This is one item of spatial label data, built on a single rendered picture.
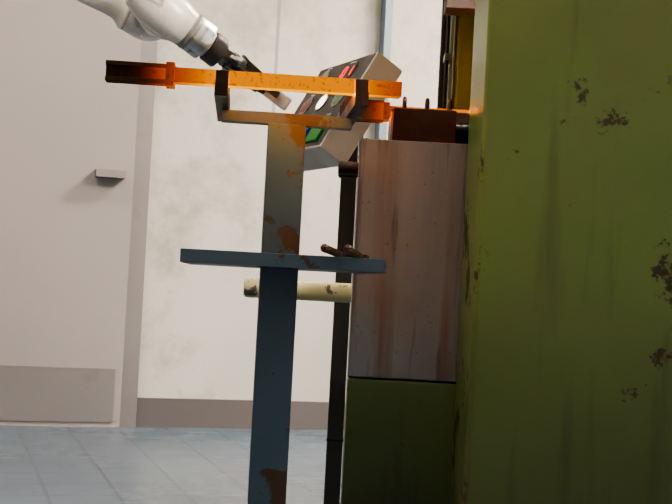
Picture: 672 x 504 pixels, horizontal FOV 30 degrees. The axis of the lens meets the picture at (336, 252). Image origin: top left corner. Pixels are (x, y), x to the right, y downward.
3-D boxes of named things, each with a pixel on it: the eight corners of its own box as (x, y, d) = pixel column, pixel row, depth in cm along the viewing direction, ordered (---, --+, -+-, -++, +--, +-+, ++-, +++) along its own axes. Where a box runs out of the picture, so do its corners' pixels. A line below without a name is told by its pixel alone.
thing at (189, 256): (179, 261, 181) (180, 248, 181) (190, 264, 221) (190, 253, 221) (386, 273, 183) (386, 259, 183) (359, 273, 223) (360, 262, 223)
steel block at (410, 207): (347, 376, 233) (360, 138, 234) (347, 363, 271) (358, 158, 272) (648, 392, 233) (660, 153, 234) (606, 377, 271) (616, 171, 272)
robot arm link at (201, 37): (183, 42, 282) (204, 58, 284) (204, 10, 284) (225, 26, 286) (171, 48, 290) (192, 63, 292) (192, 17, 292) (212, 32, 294)
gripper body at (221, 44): (193, 60, 292) (225, 83, 295) (205, 54, 284) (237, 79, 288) (210, 34, 294) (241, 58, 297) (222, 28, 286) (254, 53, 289)
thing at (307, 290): (242, 299, 290) (243, 276, 290) (244, 298, 295) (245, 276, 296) (432, 309, 290) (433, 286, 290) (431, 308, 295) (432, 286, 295)
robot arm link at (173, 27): (206, 8, 283) (192, 13, 295) (150, -36, 278) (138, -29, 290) (180, 46, 282) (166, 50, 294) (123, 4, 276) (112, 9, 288)
